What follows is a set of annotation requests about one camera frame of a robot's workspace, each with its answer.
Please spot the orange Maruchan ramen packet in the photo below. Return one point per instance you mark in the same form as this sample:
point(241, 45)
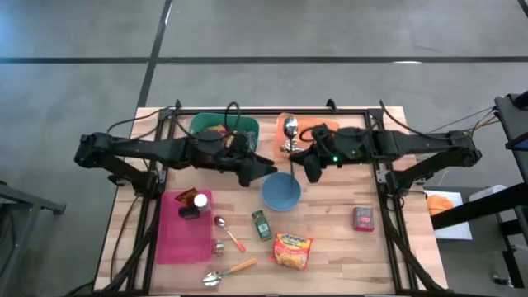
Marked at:
point(292, 251)

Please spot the all-metal spoon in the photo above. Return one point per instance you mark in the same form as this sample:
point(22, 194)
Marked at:
point(290, 125)

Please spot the green-label oregano jar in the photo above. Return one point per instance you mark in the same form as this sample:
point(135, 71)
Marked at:
point(262, 227)

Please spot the small black floor object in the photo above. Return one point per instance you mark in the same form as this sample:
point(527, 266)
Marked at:
point(503, 281)

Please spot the orange plastic bin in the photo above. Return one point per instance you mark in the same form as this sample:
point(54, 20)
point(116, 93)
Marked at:
point(317, 121)

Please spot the white-lidded seasoning jar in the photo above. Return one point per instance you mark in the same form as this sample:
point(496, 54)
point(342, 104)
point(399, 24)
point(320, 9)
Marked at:
point(201, 201)

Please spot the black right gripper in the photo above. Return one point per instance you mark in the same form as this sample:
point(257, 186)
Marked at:
point(346, 146)

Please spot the white container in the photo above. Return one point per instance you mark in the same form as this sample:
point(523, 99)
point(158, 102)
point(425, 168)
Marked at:
point(486, 193)

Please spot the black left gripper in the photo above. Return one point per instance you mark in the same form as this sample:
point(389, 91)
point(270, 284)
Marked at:
point(214, 152)

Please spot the white paper sheet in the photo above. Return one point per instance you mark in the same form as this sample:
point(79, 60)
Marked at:
point(455, 231)

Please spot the blue bowl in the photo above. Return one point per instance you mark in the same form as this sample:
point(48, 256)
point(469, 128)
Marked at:
point(281, 194)

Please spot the teal plastic bin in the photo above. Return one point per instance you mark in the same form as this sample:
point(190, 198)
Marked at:
point(206, 121)

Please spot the small clear glass jar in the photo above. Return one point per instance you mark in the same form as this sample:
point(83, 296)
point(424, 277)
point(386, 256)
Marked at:
point(218, 248)

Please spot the black aluminium rig frame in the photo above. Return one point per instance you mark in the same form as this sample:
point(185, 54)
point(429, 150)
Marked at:
point(268, 111)

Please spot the small red box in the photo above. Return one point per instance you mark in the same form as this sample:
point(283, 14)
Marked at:
point(364, 218)

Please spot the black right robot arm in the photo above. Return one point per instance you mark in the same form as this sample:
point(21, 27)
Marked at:
point(412, 142)

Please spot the orange cloth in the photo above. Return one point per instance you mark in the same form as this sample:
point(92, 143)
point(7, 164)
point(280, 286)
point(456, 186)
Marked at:
point(439, 205)

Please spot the black side table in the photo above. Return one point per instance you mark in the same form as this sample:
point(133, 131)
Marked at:
point(511, 123)

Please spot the pink plastic bin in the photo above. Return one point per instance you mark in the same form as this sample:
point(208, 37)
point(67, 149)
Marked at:
point(183, 239)

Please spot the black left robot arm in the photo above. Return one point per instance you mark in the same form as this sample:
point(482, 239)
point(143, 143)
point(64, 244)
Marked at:
point(136, 148)

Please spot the dark grey metal stand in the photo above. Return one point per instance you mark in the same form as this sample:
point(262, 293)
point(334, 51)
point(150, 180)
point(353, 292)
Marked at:
point(41, 203)

